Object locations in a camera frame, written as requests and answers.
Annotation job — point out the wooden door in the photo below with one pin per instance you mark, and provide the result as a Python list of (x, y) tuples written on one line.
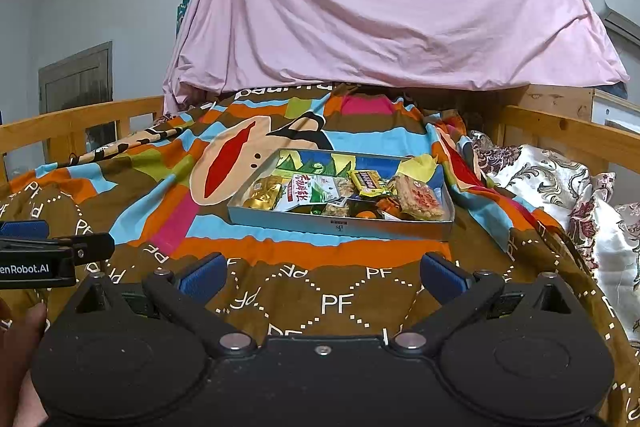
[(77, 92)]

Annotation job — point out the small mandarin orange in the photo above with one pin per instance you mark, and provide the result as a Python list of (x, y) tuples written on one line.
[(369, 215)]

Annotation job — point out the metal tray with cartoon lining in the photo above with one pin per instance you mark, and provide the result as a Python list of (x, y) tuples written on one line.
[(340, 229)]

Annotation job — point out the gold snack packet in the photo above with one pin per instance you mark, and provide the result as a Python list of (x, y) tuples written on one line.
[(262, 193)]

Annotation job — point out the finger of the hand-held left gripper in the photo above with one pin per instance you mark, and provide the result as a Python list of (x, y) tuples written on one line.
[(92, 245), (22, 229)]

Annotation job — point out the person's left hand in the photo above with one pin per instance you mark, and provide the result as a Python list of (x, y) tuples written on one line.
[(22, 337)]

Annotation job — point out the yellow green cracker packet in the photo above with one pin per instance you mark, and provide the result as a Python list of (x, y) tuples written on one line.
[(370, 183)]

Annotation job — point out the white green snack bag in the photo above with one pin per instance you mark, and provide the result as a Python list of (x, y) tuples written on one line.
[(307, 192)]

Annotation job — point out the floral satin pillow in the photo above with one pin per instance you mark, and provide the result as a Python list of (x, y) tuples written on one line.
[(545, 177)]

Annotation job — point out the clear nut bar packet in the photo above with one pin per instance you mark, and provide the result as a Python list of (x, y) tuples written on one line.
[(336, 209)]

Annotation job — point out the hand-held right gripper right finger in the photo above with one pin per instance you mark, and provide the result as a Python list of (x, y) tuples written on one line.
[(445, 278)]

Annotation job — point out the red snack packet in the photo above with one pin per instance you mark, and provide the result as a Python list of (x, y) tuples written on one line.
[(389, 208)]

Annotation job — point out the tan black patterned cloth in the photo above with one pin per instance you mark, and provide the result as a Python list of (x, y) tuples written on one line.
[(125, 147)]

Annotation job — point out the pink sheet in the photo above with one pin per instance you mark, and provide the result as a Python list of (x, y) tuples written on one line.
[(380, 7)]

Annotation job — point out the wooden cabinet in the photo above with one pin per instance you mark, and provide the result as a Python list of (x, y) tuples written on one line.
[(560, 99)]

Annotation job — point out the clear grain bar packet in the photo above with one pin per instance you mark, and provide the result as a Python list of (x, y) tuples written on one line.
[(420, 198)]

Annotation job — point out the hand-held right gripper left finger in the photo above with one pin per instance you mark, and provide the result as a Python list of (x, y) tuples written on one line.
[(202, 278)]

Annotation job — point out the colourful printed blanket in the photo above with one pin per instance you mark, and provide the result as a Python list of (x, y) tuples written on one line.
[(325, 302)]

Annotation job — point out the teal patterned cloth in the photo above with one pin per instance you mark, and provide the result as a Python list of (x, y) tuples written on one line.
[(183, 17)]

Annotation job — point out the wooden bed frame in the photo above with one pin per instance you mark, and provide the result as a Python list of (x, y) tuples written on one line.
[(75, 119)]

